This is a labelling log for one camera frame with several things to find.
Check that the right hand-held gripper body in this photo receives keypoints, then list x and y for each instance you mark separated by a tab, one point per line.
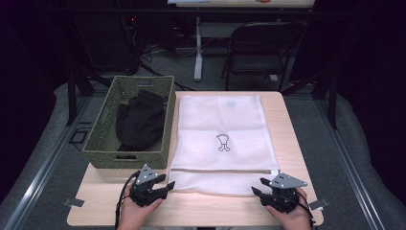
282	198

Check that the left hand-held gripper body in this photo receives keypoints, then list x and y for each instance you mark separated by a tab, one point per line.
145	191

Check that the white mesh laundry bag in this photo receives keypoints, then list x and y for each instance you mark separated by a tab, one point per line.
223	143

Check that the black garment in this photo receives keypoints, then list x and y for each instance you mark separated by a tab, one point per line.
140	121

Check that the green woven basket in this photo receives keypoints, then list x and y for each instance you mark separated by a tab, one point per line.
105	140

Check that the person's right hand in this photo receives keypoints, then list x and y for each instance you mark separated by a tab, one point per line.
292	218

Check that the person's left hand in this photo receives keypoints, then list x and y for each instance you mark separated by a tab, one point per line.
137	215

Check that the grey metal table clamp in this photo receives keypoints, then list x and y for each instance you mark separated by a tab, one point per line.
318	204
74	202

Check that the black floor plate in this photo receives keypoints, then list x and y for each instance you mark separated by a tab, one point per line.
79	135

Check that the black metal stand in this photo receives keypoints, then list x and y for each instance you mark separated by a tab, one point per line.
72	96
332	99

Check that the white desk leg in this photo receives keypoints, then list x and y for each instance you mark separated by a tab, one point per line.
198	51

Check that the black folding chair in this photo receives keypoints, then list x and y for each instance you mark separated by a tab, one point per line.
261	48

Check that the metal floor rail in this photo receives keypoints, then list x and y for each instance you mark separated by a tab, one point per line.
351	172
41	172

